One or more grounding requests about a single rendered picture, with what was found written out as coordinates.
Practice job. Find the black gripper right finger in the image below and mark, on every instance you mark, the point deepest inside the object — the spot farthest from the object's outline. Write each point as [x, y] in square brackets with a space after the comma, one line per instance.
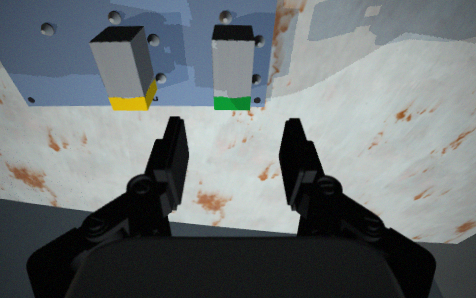
[325, 211]

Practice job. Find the grey rectangular block with green end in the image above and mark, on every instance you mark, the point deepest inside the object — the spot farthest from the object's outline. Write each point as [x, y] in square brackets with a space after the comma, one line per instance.
[232, 61]

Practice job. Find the grey rectangular block with yellow end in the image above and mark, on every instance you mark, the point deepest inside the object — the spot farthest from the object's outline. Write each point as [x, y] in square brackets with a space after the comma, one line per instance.
[123, 60]

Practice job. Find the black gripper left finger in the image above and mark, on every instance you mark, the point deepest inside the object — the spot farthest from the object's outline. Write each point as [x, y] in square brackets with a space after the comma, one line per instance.
[145, 206]

